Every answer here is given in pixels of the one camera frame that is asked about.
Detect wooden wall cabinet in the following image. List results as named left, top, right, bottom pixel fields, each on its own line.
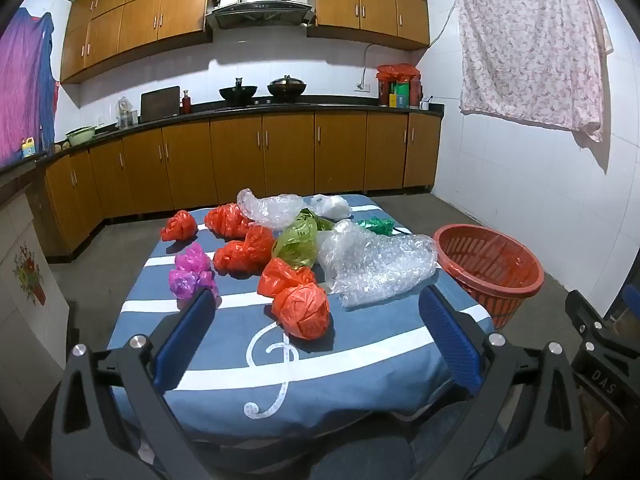
left=307, top=0, right=431, bottom=51
left=60, top=0, right=213, bottom=85

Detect purple hanging cloth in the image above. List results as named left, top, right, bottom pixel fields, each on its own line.
left=0, top=7, right=56, bottom=166

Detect red bag of groceries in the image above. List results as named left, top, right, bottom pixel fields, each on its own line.
left=376, top=64, right=421, bottom=108

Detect white plastic bag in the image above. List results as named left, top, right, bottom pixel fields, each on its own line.
left=305, top=194, right=351, bottom=220

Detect blue striped table cloth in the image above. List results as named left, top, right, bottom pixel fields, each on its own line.
left=107, top=194, right=496, bottom=441

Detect black kitchen countertop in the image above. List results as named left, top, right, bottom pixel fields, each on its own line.
left=0, top=101, right=446, bottom=176

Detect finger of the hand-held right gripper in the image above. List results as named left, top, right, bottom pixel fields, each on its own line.
left=565, top=290, right=608, bottom=361

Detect green basin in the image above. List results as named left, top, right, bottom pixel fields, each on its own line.
left=65, top=126, right=97, bottom=147

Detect white power cable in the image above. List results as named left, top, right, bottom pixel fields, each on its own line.
left=362, top=2, right=457, bottom=85

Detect large clear bubble wrap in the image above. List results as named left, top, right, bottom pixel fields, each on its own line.
left=316, top=219, right=440, bottom=308

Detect olive green plastic bag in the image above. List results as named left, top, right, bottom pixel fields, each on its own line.
left=272, top=208, right=335, bottom=269

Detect black wok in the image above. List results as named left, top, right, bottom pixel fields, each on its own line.
left=218, top=77, right=259, bottom=107

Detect steel range hood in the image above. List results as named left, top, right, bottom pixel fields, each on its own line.
left=205, top=0, right=317, bottom=31

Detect dark cutting board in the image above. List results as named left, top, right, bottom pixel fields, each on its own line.
left=140, top=86, right=181, bottom=123

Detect pink plastic bag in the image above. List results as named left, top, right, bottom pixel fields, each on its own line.
left=168, top=242, right=221, bottom=306

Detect red plastic basket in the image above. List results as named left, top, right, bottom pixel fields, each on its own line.
left=432, top=224, right=546, bottom=331

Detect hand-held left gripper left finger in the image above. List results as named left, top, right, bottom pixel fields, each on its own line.
left=50, top=287, right=221, bottom=480

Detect dark pot with lid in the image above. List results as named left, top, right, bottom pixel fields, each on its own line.
left=267, top=75, right=307, bottom=98

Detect red plastic bag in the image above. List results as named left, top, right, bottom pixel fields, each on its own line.
left=160, top=210, right=198, bottom=242
left=204, top=203, right=256, bottom=239
left=213, top=225, right=277, bottom=275
left=272, top=282, right=332, bottom=342
left=257, top=257, right=317, bottom=297

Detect wooden base cabinets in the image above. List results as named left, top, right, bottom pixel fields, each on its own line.
left=37, top=110, right=443, bottom=261

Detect pink floral hanging sheet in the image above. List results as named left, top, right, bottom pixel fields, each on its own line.
left=451, top=0, right=615, bottom=143

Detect white panel with flower print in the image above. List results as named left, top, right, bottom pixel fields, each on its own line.
left=0, top=180, right=71, bottom=411

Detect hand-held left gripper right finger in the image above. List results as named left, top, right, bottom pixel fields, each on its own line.
left=419, top=285, right=587, bottom=480

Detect clear plastic bag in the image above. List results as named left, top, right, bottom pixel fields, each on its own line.
left=236, top=187, right=307, bottom=231

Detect dark green plastic bag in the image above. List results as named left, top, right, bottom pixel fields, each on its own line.
left=356, top=216, right=396, bottom=237

